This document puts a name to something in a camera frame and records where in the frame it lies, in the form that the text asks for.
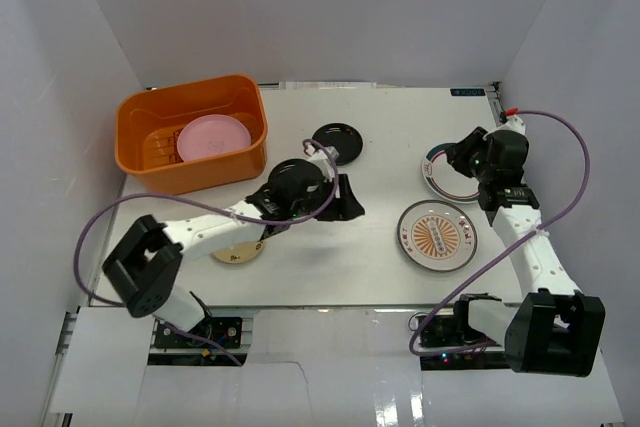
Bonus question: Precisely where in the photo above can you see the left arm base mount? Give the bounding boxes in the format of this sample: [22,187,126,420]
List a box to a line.
[148,316,247,367]

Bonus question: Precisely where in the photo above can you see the blue table label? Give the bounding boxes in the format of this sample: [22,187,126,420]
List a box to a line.
[450,88,486,97]

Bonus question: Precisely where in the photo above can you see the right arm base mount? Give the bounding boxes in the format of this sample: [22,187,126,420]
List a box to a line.
[418,313,508,371]

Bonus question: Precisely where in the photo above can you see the small yellow floral plate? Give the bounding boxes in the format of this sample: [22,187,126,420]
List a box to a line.
[211,241,265,265]

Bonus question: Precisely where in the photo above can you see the orange plastic bin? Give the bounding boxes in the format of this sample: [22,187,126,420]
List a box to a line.
[114,74,268,194]

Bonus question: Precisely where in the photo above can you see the pink plate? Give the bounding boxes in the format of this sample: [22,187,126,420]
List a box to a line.
[176,114,251,162]

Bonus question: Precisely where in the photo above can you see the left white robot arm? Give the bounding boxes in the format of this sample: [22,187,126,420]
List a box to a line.
[102,159,365,346]

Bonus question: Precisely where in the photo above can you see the black plate rear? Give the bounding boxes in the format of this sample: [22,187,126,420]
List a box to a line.
[312,122,363,166]

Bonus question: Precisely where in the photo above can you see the white papers at back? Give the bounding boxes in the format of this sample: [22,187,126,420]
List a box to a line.
[278,81,377,90]

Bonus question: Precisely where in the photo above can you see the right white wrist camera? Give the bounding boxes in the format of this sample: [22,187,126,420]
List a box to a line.
[502,108,526,135]

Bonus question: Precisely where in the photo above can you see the white green rimmed plate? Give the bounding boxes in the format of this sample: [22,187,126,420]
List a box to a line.
[421,142,479,204]

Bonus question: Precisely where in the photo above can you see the black plate front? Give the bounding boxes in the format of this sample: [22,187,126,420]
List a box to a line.
[268,158,323,182]

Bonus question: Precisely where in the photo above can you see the orange sunburst patterned plate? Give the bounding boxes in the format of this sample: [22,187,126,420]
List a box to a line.
[396,200,478,273]

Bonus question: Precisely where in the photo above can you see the black plate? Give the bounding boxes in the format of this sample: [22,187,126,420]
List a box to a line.
[268,158,323,182]
[312,122,363,166]

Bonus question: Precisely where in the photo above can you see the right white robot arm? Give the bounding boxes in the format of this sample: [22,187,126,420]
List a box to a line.
[446,127,605,377]

